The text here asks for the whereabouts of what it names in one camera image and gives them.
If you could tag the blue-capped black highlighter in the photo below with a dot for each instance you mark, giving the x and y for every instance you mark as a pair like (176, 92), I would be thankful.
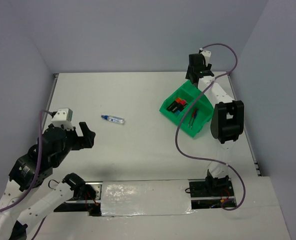
(178, 112)

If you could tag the orange-capped black highlighter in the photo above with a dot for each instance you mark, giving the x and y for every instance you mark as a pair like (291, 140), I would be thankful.
(174, 104)

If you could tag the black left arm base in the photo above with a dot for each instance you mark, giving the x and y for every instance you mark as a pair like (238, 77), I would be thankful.
(86, 196)

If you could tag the blue gel pen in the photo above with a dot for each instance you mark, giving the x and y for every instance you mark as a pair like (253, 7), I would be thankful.
(194, 117)

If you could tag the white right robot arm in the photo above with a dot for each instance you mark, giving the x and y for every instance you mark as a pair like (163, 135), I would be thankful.
(227, 120)

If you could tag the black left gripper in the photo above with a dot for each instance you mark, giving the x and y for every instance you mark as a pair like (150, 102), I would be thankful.
(87, 140)

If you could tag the green compartment tray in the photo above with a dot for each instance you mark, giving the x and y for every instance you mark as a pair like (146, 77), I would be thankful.
(189, 92)

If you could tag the clear blue-capped spray bottle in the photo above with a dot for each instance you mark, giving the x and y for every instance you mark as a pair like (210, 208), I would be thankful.
(113, 119)

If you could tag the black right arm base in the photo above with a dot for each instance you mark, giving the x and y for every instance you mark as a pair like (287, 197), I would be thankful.
(211, 193)

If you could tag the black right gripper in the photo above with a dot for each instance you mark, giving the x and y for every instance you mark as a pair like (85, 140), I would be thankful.
(188, 71)

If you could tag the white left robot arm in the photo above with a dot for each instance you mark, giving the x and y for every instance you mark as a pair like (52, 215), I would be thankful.
(17, 217)

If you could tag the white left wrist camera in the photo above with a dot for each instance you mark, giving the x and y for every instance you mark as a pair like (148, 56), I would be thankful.
(62, 119)

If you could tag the aluminium table edge rail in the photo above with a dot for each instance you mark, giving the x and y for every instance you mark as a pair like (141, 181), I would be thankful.
(42, 118)

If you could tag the silver tape sheet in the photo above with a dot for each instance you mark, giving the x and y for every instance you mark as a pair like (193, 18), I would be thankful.
(145, 198)

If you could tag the pink-capped black highlighter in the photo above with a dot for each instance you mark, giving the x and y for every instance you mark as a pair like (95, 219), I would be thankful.
(179, 107)

